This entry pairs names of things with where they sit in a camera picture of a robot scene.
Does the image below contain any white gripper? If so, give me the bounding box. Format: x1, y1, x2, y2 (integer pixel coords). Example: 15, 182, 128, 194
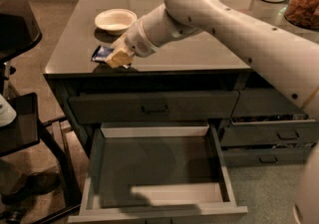
106, 18, 159, 68

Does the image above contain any blue rxbar blueberry bar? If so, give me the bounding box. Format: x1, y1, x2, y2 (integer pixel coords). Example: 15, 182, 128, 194
91, 46, 121, 65

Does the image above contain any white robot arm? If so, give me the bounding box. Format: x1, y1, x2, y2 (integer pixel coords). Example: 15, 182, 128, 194
106, 0, 319, 120

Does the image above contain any grey top left drawer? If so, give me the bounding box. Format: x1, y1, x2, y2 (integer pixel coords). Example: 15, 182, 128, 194
69, 91, 239, 124

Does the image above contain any open grey middle drawer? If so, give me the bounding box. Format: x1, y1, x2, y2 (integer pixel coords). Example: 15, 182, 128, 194
68, 122, 247, 224

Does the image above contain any grey top right drawer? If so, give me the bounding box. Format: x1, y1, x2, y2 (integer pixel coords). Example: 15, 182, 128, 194
232, 89, 303, 117

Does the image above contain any white paper bowl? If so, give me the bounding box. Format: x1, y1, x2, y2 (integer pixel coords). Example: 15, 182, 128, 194
95, 9, 138, 36

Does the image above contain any grey cabinet counter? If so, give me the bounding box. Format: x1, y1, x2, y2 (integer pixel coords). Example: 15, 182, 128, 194
45, 0, 318, 149

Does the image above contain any black chair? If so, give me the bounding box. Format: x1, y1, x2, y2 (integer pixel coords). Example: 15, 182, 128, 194
0, 0, 82, 224

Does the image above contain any white object at left edge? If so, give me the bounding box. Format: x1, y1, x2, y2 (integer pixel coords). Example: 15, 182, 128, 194
0, 94, 17, 126

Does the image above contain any glass jar of snacks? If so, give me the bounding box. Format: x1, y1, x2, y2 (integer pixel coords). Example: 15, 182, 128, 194
284, 0, 319, 30

